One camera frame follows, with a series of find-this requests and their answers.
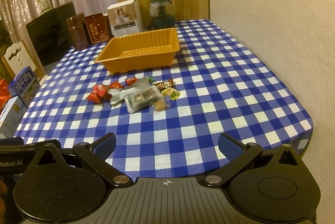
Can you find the silver foil snack packet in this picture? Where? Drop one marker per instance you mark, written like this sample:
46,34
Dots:
120,94

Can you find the black box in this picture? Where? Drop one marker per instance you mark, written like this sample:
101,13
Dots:
49,33

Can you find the blue white checkered tablecloth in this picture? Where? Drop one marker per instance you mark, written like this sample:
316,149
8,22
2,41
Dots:
223,88

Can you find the small glass jar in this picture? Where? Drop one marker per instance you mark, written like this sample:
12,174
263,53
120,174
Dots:
44,6

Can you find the white humidifier product box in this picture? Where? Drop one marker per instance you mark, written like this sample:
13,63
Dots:
125,18

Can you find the green yellow candy packet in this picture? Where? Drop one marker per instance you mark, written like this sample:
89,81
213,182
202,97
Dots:
171,92

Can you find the red gift bag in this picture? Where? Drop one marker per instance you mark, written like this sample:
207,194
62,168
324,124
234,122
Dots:
5,96

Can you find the small red candy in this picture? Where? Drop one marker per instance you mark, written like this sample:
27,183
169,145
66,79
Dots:
130,81

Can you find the brown chocolate bar wrapper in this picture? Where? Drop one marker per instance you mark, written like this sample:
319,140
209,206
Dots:
163,84

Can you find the green glass humidifier jar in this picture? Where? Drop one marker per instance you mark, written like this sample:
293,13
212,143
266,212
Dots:
162,14

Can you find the blue milk carton box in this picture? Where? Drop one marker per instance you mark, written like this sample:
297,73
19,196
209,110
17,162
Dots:
25,85

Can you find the green brown candy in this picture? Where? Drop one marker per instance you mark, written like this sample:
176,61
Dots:
150,79

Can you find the brown cylindrical tin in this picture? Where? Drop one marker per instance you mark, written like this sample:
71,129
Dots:
78,31

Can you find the orange plastic tray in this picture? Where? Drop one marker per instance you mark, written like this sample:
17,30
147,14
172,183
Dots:
155,48

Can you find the red candy packet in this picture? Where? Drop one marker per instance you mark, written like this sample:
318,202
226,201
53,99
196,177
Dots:
99,94

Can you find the white chair back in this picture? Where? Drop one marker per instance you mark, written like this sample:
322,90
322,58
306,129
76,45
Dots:
17,58

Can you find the red festive gift box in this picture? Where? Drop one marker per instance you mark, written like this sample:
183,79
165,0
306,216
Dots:
98,28

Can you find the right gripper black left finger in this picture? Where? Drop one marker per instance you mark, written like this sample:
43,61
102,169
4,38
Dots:
92,156

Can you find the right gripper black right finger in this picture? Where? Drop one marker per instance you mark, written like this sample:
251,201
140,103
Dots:
239,156

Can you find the person's left hand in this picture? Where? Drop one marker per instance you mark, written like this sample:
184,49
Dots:
3,190

